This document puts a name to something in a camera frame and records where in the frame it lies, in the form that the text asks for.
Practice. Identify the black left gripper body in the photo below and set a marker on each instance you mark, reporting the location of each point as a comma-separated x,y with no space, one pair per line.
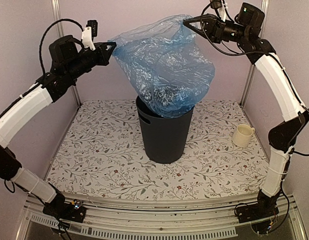
78,65

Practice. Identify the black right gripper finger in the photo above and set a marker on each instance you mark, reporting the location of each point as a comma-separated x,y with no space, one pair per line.
205,35
206,22

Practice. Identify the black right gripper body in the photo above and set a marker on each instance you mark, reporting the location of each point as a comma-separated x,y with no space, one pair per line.
217,31

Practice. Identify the blue plastic trash bag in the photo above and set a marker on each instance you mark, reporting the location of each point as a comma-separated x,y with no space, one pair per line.
164,65

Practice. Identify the dark grey trash bin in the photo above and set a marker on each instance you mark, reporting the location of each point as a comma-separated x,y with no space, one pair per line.
164,139

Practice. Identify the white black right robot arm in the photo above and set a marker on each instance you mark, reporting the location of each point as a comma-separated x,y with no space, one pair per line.
295,115

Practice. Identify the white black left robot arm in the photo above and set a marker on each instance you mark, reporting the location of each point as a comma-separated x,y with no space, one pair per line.
13,122

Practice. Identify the floral patterned table mat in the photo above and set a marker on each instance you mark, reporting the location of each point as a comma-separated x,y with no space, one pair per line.
103,156

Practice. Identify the cream ceramic mug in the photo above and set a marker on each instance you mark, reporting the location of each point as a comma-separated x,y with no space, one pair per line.
243,135

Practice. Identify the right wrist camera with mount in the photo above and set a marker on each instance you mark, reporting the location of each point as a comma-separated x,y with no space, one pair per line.
221,9

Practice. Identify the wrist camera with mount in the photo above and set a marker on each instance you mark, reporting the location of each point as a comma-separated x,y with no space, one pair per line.
221,9
88,34

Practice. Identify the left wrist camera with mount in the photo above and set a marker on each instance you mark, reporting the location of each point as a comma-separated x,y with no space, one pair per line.
88,34

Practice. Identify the left aluminium corner post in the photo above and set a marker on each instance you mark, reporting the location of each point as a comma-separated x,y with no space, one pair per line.
64,55

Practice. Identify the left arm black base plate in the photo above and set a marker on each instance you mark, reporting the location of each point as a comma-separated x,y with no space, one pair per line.
73,211

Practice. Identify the aluminium front rail frame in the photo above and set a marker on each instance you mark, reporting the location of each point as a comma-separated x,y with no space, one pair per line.
199,219

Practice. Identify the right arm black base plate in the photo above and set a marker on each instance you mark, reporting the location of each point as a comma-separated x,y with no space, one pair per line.
252,212

